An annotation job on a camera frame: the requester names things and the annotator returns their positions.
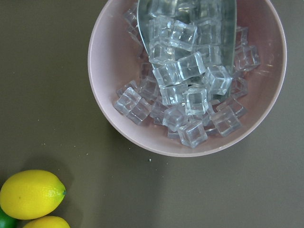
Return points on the yellow lemon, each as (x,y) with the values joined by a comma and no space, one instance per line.
(47,222)
(31,194)

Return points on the green lime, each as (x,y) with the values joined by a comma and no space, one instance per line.
(6,221)

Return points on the clear ice cubes pile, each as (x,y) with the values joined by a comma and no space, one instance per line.
(198,117)

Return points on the metal ice scoop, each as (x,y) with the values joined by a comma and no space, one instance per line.
(189,43)

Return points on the pink bowl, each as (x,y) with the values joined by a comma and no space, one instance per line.
(112,62)

